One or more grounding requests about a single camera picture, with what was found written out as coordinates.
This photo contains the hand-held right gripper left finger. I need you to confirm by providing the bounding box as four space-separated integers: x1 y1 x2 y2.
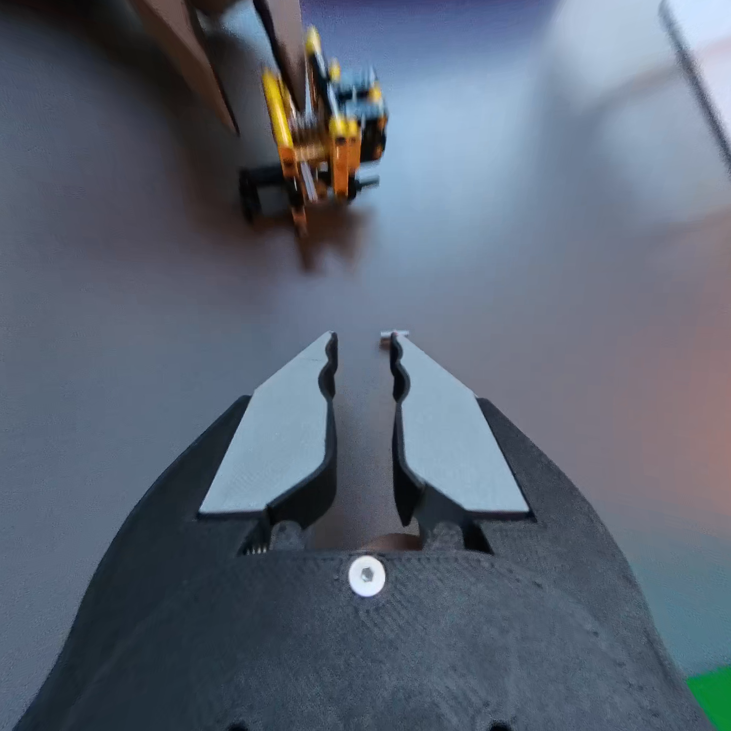
198 330 339 529

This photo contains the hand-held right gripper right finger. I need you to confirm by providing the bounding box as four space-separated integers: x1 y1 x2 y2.
390 333 532 531

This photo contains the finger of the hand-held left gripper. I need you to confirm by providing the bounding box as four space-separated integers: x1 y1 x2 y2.
253 0 309 115
130 0 241 137

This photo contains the yellow black lego model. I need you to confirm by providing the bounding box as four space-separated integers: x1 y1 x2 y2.
239 26 390 238

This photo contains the green plastic bin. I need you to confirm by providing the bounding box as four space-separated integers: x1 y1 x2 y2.
685 671 731 731

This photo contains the instruction sheet stand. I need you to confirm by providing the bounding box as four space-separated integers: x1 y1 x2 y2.
659 0 731 149

